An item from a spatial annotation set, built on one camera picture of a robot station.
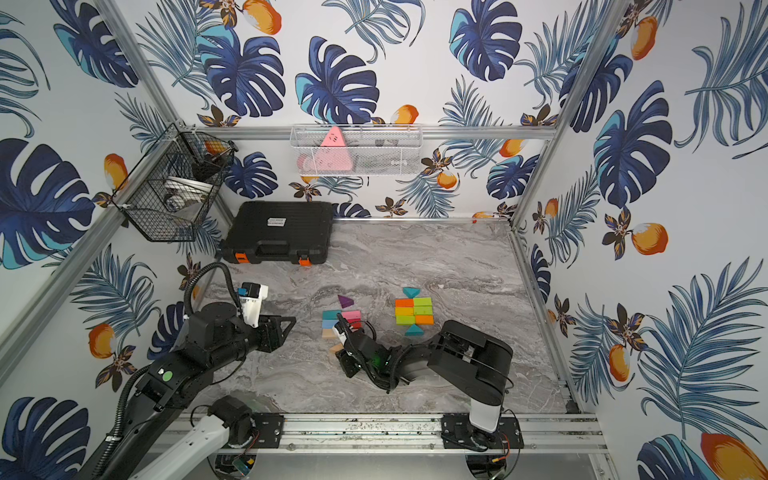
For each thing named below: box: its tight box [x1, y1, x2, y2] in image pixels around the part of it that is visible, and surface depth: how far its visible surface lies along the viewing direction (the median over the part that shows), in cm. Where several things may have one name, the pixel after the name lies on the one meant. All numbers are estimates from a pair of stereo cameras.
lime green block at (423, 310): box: [414, 306, 433, 315], surface depth 97 cm
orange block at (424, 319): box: [415, 315, 435, 325], surface depth 96 cm
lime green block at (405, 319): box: [396, 315, 416, 325], surface depth 95 cm
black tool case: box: [220, 201, 335, 267], surface depth 112 cm
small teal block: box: [405, 324, 425, 336], surface depth 92 cm
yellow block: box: [395, 307, 414, 316], surface depth 97 cm
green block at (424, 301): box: [413, 297, 433, 306], surface depth 100 cm
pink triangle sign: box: [314, 126, 353, 171], surface depth 92 cm
